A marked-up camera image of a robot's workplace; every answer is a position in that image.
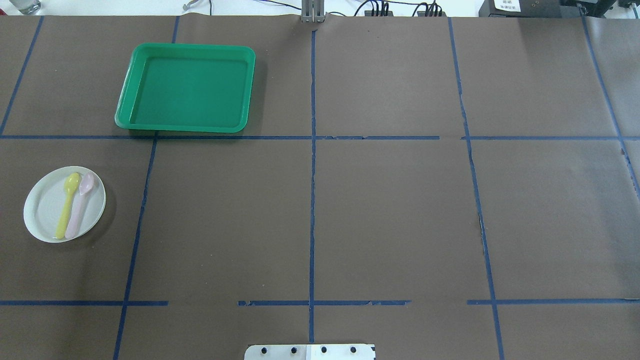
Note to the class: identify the black device with label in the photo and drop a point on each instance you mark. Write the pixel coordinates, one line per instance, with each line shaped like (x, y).
(527, 9)

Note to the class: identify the grey metal bracket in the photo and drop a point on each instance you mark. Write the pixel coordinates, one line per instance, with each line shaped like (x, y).
(313, 11)

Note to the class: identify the clear glass cup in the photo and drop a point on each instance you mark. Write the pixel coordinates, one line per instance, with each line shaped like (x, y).
(27, 7)

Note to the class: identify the white round plate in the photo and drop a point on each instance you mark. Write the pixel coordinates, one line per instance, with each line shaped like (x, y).
(44, 203)

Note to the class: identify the yellow plastic spoon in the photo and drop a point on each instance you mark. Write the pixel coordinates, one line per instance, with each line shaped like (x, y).
(70, 187)

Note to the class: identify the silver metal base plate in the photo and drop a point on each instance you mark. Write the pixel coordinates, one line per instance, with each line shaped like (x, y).
(338, 351)

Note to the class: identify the pink plastic spoon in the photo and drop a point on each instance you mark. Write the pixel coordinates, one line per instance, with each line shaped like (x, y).
(86, 185)

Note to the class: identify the green plastic tray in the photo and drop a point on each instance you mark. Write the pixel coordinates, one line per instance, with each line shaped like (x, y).
(181, 87)

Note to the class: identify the black power strip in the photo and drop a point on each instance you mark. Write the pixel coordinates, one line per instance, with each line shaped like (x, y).
(378, 13)
(435, 13)

